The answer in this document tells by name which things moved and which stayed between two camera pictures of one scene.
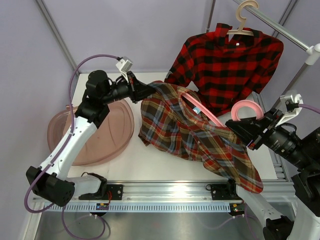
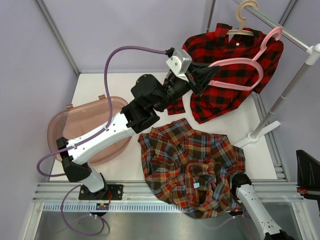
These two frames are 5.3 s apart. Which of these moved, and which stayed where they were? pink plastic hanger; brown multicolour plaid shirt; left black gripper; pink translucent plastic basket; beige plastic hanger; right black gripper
Moved: brown multicolour plaid shirt; right black gripper; pink plastic hanger; left black gripper
Stayed: pink translucent plastic basket; beige plastic hanger
